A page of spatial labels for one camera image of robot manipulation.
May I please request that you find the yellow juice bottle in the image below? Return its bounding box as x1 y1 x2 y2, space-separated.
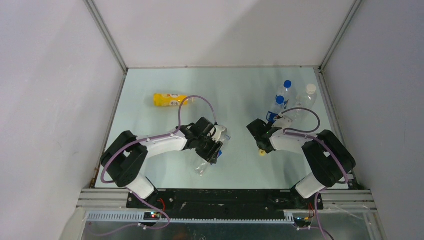
153 93 188 107

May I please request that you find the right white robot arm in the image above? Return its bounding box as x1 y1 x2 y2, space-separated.
247 117 356 209

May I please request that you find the clear crushed bottle blue label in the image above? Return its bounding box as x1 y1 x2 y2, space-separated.
266 95 285 123

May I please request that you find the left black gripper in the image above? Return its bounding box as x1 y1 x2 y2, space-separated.
195 134 223 165

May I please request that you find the grey slotted cable duct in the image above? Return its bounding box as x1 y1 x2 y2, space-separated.
86 211 296 224

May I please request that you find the large clear bottle white cap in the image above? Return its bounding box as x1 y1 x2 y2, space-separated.
292 84 318 122

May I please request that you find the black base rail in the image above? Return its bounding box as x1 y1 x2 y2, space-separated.
146 188 323 220

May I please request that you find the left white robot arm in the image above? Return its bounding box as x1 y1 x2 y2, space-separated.
100 117 228 208

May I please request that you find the standing Pepsi bottle blue cap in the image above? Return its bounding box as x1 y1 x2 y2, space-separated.
276 80 296 110

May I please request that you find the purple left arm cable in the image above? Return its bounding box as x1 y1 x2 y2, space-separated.
100 95 218 185

